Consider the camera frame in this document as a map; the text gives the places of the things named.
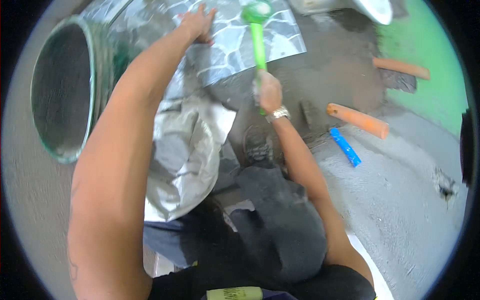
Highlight person's right hand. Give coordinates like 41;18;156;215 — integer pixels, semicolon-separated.
253;70;283;115

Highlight person's left hand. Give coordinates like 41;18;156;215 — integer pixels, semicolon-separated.
177;4;218;46

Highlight green rubber mallet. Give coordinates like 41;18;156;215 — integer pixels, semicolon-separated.
241;0;273;116

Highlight silver wrist watch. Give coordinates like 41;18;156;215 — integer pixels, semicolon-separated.
265;106;292;124

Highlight wet grey mortar bed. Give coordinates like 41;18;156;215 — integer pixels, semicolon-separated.
210;9;389;145

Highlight blue pipe piece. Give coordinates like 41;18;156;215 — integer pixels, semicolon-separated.
329;127;363;168

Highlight orange pipe piece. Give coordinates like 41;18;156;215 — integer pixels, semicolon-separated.
373;56;431;81
326;103;390;140

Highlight person's legs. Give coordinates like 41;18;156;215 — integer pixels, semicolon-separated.
142;125;329;284

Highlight dark grey rag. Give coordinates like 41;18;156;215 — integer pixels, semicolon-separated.
380;69;418;95

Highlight large green bucket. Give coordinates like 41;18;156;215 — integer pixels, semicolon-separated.
30;15;126;165

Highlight pale green labelled tube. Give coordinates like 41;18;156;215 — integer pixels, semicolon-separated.
206;286;263;300

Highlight person's body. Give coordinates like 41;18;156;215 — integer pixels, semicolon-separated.
67;150;377;300

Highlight white board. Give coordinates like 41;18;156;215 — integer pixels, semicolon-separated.
346;229;395;300

